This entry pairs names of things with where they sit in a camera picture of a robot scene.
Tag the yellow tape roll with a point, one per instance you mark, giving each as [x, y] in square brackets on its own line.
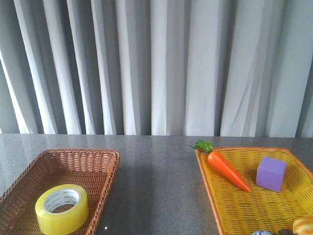
[62, 210]

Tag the grey pleated curtain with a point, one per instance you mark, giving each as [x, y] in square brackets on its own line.
[227, 68]

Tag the orange toy carrot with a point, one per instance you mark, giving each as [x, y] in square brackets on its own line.
[221, 164]

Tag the brown wicker basket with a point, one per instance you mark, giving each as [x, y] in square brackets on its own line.
[92, 169]

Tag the yellow woven basket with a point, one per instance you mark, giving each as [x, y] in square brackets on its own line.
[238, 212]

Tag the purple foam cube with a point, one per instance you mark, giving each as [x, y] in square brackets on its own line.
[270, 173]

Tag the small labelled bottle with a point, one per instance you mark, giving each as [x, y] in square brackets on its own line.
[261, 232]

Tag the brown toy piece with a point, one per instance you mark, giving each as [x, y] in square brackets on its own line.
[285, 232]

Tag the golden bread piece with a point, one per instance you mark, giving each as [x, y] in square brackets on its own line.
[303, 225]

